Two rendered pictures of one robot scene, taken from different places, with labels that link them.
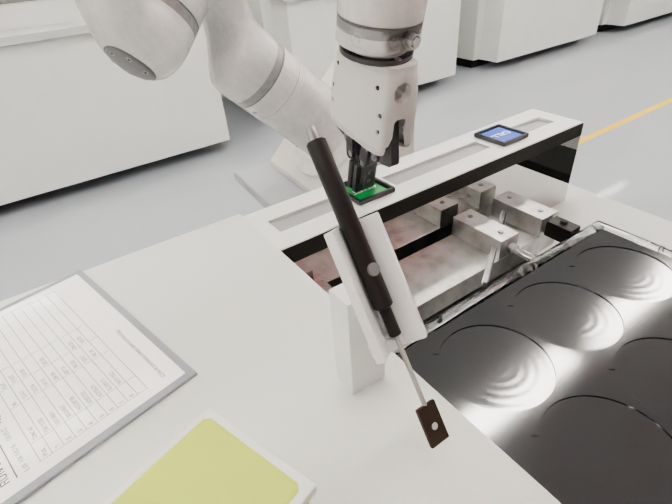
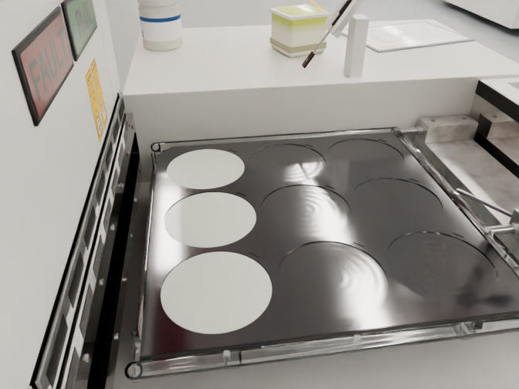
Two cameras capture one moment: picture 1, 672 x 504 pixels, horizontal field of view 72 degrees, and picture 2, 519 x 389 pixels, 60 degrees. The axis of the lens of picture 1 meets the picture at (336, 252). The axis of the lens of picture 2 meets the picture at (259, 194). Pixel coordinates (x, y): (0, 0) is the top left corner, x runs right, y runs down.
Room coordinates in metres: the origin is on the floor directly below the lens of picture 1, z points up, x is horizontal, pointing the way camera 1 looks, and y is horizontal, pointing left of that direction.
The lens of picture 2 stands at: (0.37, -0.68, 1.20)
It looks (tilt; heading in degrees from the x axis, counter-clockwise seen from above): 34 degrees down; 114
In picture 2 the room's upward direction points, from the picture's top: straight up
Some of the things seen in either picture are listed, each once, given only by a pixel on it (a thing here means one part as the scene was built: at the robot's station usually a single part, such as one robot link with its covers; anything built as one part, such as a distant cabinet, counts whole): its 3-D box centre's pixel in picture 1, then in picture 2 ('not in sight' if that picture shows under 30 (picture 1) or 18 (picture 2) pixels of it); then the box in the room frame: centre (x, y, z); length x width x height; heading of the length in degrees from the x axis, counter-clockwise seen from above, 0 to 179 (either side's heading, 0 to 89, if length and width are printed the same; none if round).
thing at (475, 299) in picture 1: (506, 281); (454, 198); (0.40, -0.19, 0.90); 0.38 x 0.01 x 0.01; 122
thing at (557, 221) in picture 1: (562, 229); not in sight; (0.50, -0.29, 0.90); 0.04 x 0.02 x 0.03; 32
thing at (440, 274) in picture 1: (439, 273); (503, 204); (0.46, -0.13, 0.87); 0.36 x 0.08 x 0.03; 122
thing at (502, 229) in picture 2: (523, 253); (501, 229); (0.45, -0.23, 0.89); 0.05 x 0.01 x 0.01; 32
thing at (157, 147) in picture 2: not in sight; (279, 139); (0.16, -0.13, 0.90); 0.37 x 0.01 x 0.01; 32
